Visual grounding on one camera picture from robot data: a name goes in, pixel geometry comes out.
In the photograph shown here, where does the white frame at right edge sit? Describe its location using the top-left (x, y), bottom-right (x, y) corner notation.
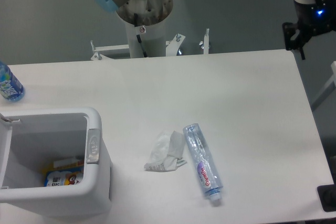
top-left (310, 61), bottom-right (335, 111)

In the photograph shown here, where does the blue labelled water bottle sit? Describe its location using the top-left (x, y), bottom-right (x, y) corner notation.
top-left (1, 62), bottom-right (25, 102)

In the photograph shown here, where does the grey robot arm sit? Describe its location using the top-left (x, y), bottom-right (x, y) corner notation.
top-left (94, 0), bottom-right (335, 59)

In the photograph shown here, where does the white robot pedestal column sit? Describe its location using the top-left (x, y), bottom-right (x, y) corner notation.
top-left (117, 0), bottom-right (173, 58)

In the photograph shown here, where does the black cable on pedestal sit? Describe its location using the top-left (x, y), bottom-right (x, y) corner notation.
top-left (133, 13), bottom-right (149, 58)

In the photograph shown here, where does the clear plastic bottle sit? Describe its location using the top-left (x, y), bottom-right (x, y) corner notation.
top-left (183, 123), bottom-right (223, 206)

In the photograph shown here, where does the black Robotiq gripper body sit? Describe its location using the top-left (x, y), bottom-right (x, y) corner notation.
top-left (294, 0), bottom-right (335, 36)

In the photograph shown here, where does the black clamp at table edge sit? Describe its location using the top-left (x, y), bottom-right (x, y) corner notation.
top-left (317, 184), bottom-right (335, 212)

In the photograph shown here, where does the white metal base frame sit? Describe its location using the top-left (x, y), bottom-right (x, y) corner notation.
top-left (90, 28), bottom-right (211, 61)

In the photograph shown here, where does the colourful snack package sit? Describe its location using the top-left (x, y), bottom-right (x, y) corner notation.
top-left (43, 157), bottom-right (84, 187)

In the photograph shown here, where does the white trash can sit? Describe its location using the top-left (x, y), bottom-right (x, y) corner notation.
top-left (1, 108), bottom-right (112, 217)

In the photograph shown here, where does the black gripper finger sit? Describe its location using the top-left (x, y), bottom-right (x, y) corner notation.
top-left (282, 22), bottom-right (302, 51)
top-left (294, 31), bottom-right (312, 60)

